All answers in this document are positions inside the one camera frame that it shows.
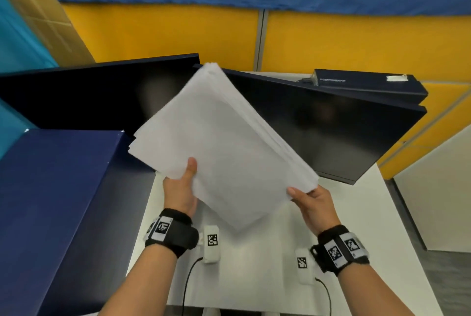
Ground wide black monitor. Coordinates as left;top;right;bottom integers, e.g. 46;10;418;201
0;53;200;140

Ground black right wrist strap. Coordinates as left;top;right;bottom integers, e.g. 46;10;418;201
309;225;370;277

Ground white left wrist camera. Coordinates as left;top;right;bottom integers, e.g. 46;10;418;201
198;225;221;264

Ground person's right hand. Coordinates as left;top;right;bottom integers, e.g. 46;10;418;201
287;185;341;237

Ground stack of white paper sheets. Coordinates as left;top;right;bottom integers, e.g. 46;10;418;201
128;62;319;232

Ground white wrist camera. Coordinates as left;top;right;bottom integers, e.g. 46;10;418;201
198;225;221;264
295;248;315;285

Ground dark blue box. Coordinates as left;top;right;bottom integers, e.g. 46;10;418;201
0;128;157;316

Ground black right camera cable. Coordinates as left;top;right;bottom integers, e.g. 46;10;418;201
314;278;332;316

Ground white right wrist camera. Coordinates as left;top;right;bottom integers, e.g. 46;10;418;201
295;248;315;285

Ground black wrist strap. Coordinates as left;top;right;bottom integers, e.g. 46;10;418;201
309;225;370;277
144;208;199;258

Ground black monitor with thin bezel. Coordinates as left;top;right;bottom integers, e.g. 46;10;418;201
194;64;427;185

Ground person's left forearm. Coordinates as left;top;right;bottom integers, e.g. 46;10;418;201
97;244;179;316

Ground person's left hand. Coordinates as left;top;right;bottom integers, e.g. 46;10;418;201
163;157;198;218

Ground white cabinet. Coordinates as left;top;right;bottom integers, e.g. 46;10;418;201
393;125;471;253

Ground black left camera cable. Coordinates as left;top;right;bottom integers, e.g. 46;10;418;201
181;257;204;316

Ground yellow partition panel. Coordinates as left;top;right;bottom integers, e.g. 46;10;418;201
62;3;471;180

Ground black camera cable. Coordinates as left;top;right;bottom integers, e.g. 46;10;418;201
181;257;204;316
314;278;332;316

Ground black left wrist strap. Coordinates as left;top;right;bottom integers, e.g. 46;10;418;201
144;208;199;258

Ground person's right forearm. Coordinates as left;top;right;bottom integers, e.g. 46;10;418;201
336;261;416;316

